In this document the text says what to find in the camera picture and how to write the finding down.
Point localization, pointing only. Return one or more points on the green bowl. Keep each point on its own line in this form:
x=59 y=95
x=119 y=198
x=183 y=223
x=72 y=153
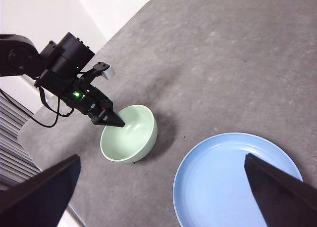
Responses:
x=138 y=140

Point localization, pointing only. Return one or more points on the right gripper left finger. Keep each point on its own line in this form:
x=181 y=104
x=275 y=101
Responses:
x=37 y=197

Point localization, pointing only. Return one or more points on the grey ribbed panel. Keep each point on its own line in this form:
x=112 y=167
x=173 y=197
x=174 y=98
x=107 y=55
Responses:
x=15 y=143

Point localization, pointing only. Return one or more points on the blue plate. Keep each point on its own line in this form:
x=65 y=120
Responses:
x=210 y=187

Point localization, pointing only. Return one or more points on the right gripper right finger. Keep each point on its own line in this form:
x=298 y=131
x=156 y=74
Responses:
x=284 y=202

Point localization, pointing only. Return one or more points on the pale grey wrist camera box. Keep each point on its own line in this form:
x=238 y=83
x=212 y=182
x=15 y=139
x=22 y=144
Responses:
x=109 y=73

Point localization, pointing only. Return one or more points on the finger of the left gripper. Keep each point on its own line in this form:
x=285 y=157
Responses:
x=112 y=119

